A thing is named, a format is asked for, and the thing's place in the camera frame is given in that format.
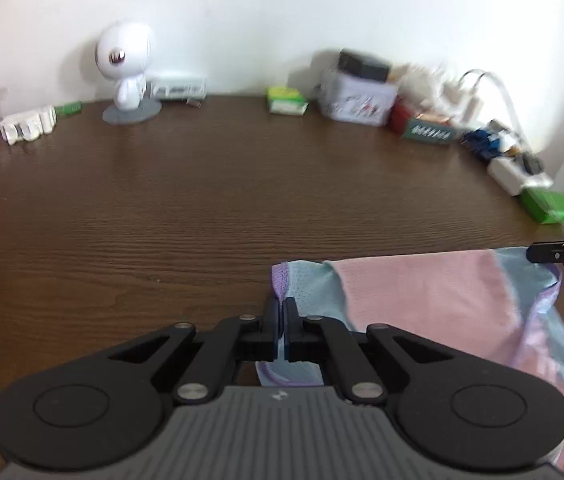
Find red box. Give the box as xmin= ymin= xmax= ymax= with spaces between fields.
xmin=389 ymin=99 xmax=419 ymax=134

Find small black box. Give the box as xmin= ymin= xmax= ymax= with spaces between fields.
xmin=338 ymin=49 xmax=393 ymax=82

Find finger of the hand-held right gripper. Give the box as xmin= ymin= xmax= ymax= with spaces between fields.
xmin=526 ymin=230 xmax=564 ymax=265

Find green and white box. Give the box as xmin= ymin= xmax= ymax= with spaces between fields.
xmin=267 ymin=86 xmax=309 ymax=116

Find white power strip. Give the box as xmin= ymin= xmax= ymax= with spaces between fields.
xmin=486 ymin=152 xmax=553 ymax=197

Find white chargers and cables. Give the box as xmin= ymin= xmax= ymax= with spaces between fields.
xmin=397 ymin=62 xmax=525 ymax=136

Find white round-headed robot figure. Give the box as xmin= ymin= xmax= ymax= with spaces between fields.
xmin=95 ymin=21 xmax=163 ymax=125

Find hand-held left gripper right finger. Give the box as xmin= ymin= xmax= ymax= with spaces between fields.
xmin=284 ymin=297 xmax=457 ymax=406

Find white flat electronic device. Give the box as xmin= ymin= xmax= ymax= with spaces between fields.
xmin=148 ymin=76 xmax=209 ymax=103

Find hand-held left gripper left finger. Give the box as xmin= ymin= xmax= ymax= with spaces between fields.
xmin=107 ymin=297 xmax=283 ymax=406

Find bright green box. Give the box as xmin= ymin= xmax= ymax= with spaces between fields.
xmin=520 ymin=187 xmax=564 ymax=225

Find blue small gadget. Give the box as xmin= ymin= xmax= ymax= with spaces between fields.
xmin=462 ymin=129 xmax=506 ymax=161

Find white printed tin box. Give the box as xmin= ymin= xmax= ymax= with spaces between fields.
xmin=318 ymin=69 xmax=399 ymax=128

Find pastel pink blue purple garment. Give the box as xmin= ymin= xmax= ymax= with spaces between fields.
xmin=256 ymin=247 xmax=564 ymax=480

